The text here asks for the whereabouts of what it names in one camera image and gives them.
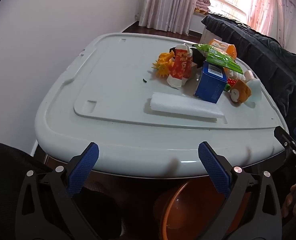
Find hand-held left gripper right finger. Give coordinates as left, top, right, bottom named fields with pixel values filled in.
left=197, top=141, right=282, bottom=240

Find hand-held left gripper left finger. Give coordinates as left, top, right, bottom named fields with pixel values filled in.
left=15, top=142, right=125, bottom=240

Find orange plastic basin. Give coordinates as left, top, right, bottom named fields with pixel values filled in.
left=154, top=180, right=251, bottom=240

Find white plastic bag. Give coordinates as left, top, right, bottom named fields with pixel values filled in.
left=244, top=70, right=263, bottom=102

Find person's right hand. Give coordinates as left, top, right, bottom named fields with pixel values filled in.
left=282, top=184, right=296, bottom=218

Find orange plush toy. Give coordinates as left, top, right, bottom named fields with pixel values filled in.
left=230, top=80, right=252, bottom=103

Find white foam sheet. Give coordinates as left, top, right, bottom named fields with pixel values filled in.
left=149, top=92, right=225, bottom=118

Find red and green toy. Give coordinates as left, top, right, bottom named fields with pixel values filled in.
left=226, top=77, right=239, bottom=92

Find blue cardboard box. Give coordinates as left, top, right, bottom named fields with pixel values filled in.
left=194, top=61, right=228, bottom=104

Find white storage bin lid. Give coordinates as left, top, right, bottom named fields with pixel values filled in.
left=34, top=32, right=290, bottom=180

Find green snack packet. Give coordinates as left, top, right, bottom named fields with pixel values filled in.
left=192, top=43, right=244, bottom=75

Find orange snack packet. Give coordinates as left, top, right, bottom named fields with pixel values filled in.
left=208, top=38, right=237, bottom=60

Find orange toy dinosaur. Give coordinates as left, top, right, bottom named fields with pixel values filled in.
left=152, top=50, right=176, bottom=80

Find white cabinet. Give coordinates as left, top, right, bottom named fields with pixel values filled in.
left=199, top=26, right=222, bottom=44

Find pink dotted curtain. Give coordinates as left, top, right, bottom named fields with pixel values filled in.
left=247, top=0, right=296, bottom=48
left=139, top=0, right=200, bottom=36

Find folded pink blankets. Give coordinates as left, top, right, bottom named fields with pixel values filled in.
left=194, top=0, right=211, bottom=13

